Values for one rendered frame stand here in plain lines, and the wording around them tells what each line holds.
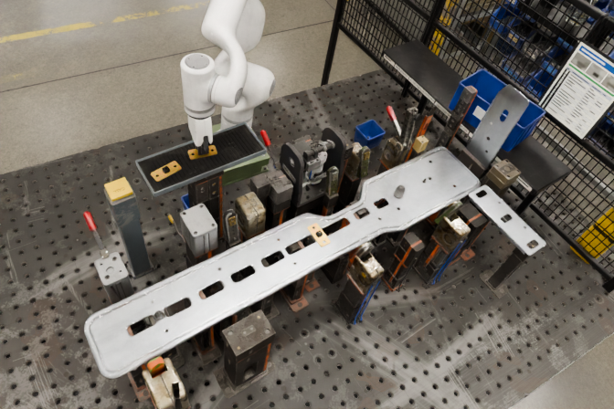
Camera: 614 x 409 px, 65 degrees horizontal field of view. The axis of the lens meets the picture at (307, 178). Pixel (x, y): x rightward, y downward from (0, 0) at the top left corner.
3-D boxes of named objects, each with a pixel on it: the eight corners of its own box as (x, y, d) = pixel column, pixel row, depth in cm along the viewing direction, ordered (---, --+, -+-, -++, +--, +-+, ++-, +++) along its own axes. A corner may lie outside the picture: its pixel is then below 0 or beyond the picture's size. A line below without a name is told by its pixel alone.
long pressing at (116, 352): (109, 394, 117) (108, 393, 116) (79, 318, 128) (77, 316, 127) (484, 185, 177) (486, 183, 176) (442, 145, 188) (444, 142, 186)
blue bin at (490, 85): (507, 152, 184) (524, 129, 174) (446, 107, 196) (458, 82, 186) (530, 135, 192) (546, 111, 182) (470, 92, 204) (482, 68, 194)
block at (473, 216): (445, 270, 186) (474, 231, 164) (427, 248, 191) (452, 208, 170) (462, 259, 190) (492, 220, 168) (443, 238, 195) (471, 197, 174)
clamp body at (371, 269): (347, 330, 166) (370, 285, 139) (327, 302, 171) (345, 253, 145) (367, 318, 170) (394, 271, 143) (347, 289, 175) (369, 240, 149)
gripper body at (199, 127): (181, 96, 134) (184, 125, 142) (191, 121, 128) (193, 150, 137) (207, 91, 136) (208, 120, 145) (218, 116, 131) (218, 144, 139)
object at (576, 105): (582, 142, 175) (638, 77, 152) (534, 104, 186) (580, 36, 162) (585, 141, 176) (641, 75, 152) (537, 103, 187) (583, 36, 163)
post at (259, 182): (251, 253, 180) (257, 188, 149) (245, 243, 182) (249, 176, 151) (263, 247, 182) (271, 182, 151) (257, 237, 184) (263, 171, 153)
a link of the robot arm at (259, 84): (227, 99, 189) (231, 48, 170) (272, 113, 188) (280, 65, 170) (217, 118, 181) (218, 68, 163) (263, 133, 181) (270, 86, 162)
